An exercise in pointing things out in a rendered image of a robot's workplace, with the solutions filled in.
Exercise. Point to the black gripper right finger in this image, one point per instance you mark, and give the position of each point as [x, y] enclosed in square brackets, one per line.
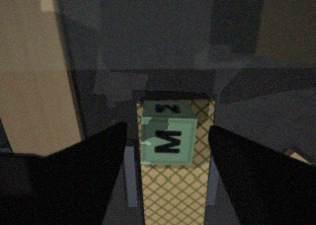
[265, 187]

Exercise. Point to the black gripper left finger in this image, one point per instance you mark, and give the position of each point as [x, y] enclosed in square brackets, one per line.
[70, 187]

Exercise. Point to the green cube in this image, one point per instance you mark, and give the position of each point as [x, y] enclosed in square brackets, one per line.
[168, 132]

